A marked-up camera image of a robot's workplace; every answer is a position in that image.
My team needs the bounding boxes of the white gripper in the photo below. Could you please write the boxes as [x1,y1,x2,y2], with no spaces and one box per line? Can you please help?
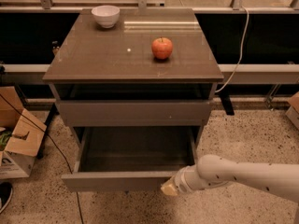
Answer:
[161,165,203,196]

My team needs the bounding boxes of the grey drawer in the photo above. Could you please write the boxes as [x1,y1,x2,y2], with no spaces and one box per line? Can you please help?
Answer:
[56,101,211,127]
[62,126,202,192]

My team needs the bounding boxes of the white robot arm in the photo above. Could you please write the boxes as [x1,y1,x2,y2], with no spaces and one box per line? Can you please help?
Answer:
[161,155,299,203]

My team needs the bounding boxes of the grey top drawer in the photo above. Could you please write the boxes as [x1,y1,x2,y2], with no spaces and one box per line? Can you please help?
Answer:
[56,101,211,127]

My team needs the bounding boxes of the grey drawer cabinet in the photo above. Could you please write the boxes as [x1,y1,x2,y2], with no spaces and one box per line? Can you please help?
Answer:
[42,7,224,147]

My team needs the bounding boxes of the red apple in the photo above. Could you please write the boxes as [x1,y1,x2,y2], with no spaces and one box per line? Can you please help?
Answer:
[151,37,173,60]

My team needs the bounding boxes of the cardboard box at right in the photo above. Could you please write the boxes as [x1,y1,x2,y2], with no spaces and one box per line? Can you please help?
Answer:
[286,92,299,130]

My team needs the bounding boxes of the open cardboard box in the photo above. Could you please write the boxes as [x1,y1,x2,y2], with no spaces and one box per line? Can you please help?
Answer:
[0,87,47,180]

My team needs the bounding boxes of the black shoe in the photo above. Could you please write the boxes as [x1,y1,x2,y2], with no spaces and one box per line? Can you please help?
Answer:
[0,182,13,214]

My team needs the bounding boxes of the white ceramic bowl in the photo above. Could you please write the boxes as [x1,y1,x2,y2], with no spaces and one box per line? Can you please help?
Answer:
[92,5,121,28]

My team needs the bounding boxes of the black cable on floor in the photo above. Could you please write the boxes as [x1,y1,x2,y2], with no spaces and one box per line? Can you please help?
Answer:
[0,92,85,224]

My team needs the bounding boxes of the white cable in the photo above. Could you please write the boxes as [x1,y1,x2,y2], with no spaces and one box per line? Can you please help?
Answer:
[214,7,250,94]

